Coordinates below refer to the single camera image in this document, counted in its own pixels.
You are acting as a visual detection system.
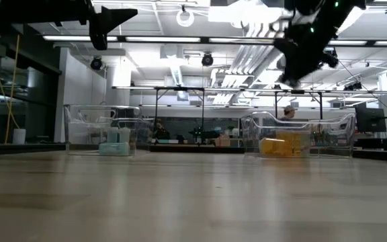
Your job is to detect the round black ceiling camera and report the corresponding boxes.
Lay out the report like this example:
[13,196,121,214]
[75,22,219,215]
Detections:
[89,56,104,71]
[201,52,214,68]

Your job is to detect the black background rig frame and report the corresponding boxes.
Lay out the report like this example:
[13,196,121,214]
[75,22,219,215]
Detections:
[153,86,206,145]
[273,89,324,120]

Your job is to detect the white cable ring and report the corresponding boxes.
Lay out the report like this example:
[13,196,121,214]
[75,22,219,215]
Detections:
[175,7,196,28]

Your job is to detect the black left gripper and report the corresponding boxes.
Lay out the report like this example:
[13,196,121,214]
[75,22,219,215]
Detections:
[54,0,139,51]

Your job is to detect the white cylindrical container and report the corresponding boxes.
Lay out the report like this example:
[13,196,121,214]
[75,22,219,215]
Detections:
[12,128,27,145]

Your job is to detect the black monitor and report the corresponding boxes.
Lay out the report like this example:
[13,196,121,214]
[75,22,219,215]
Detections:
[354,106,387,134]

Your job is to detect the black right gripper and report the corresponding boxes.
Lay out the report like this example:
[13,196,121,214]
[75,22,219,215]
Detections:
[273,23,337,88]

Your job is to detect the black ceiling camera cluster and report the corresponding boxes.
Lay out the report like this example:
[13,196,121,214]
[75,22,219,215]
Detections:
[343,81,363,92]
[320,49,339,69]

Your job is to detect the clear plastic bin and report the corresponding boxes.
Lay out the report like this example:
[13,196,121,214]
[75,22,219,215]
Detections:
[240,111,356,159]
[64,104,155,157]

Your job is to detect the black aluminium frame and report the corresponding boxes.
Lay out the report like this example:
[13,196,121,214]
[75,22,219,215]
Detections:
[0,143,387,164]

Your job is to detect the person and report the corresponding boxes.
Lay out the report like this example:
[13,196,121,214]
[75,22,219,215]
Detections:
[279,105,298,122]
[153,118,171,140]

